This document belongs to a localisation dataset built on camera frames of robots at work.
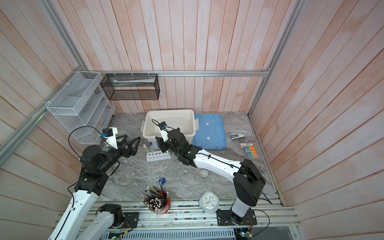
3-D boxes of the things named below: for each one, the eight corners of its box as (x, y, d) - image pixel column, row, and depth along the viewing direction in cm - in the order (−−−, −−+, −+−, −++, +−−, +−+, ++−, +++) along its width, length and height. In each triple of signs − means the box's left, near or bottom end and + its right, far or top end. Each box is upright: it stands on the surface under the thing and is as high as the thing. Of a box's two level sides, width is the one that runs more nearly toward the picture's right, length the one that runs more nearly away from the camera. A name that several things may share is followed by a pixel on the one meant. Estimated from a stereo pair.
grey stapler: (230, 140, 107) (231, 137, 105) (229, 135, 110) (230, 132, 108) (244, 140, 107) (245, 137, 105) (242, 135, 110) (243, 132, 108)
